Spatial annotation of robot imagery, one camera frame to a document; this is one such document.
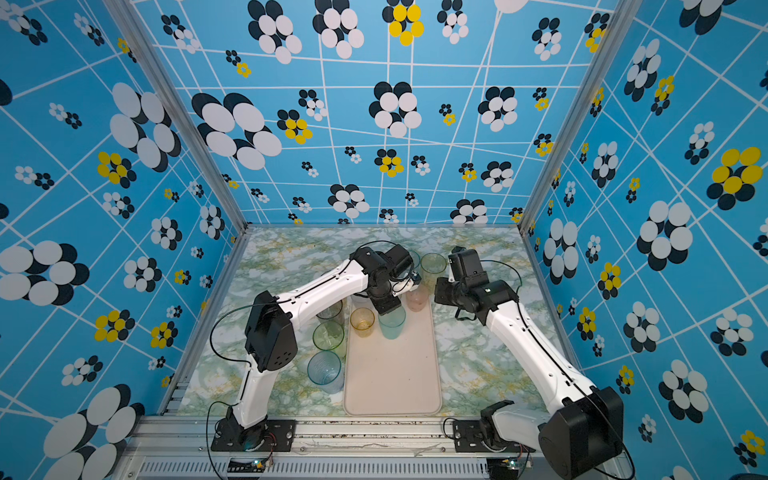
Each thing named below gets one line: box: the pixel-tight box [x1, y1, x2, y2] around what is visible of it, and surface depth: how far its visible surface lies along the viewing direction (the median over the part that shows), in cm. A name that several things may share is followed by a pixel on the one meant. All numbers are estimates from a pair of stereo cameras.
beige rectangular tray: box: [343, 298, 442, 416], surface depth 85 cm
